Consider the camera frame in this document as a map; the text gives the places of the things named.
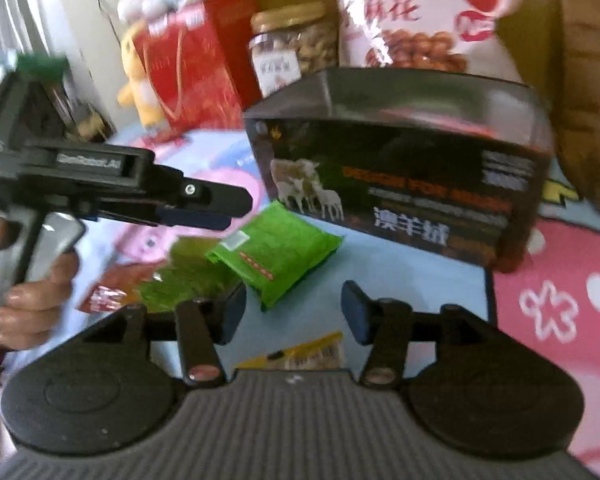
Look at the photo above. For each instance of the pink fried twist snack bag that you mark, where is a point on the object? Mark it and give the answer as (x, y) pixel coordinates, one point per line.
(456, 36)

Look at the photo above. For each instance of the green box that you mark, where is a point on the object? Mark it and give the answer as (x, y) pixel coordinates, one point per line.
(42, 67)

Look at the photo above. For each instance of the yellow snack packet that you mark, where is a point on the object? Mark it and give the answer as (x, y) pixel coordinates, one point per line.
(324, 353)

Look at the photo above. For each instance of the green snack packet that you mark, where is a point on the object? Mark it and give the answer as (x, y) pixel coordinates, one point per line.
(187, 274)
(274, 252)

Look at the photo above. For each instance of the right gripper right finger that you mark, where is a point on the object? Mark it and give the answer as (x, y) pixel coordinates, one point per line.
(381, 324)

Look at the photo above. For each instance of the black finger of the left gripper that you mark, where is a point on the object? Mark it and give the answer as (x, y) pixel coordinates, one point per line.
(195, 203)

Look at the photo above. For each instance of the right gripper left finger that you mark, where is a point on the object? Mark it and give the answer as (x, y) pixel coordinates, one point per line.
(203, 324)

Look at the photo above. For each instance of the nut jar gold lid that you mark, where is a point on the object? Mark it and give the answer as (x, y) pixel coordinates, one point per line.
(291, 42)

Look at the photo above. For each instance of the red snack packet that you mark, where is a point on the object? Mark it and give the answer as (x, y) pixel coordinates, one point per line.
(118, 287)

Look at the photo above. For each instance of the brown cushion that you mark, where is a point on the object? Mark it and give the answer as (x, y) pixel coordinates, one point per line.
(577, 106)

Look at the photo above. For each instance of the left hand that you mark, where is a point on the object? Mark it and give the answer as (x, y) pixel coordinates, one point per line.
(31, 310)

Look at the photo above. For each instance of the red gift bag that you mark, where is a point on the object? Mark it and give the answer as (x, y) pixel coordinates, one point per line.
(198, 63)

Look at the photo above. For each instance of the black sheep print box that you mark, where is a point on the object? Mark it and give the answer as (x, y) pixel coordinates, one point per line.
(453, 164)

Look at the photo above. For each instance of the yellow duck plush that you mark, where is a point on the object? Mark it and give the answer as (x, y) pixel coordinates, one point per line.
(138, 91)

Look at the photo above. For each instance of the pig cartoon bed sheet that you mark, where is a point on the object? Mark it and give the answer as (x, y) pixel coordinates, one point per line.
(311, 425)

